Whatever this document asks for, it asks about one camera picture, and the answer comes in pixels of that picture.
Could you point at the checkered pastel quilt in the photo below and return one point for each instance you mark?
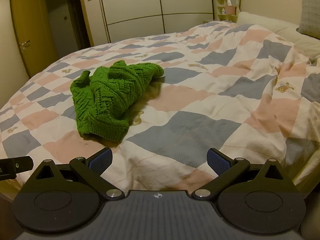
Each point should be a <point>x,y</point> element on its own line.
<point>200,85</point>

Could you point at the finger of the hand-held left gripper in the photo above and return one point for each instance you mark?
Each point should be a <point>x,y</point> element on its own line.
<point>17,166</point>

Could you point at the grey textured pillow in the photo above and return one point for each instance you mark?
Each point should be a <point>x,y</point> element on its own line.
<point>310,12</point>

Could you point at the pink box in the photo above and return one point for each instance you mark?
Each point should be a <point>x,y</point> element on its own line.
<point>230,10</point>

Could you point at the green knitted sweater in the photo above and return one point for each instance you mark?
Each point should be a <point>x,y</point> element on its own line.
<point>110,97</point>

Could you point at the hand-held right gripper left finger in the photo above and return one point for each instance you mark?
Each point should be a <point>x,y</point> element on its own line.
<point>102,160</point>

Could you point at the cream panelled wardrobe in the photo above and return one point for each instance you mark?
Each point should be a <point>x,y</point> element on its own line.
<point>155,7</point>

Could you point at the small shelf organiser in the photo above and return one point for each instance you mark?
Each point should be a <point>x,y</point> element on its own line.
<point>221,2</point>

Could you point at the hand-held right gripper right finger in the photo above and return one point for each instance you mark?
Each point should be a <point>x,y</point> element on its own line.
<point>218,162</point>

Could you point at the wooden door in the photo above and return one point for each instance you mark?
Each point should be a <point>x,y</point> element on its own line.
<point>33,30</point>

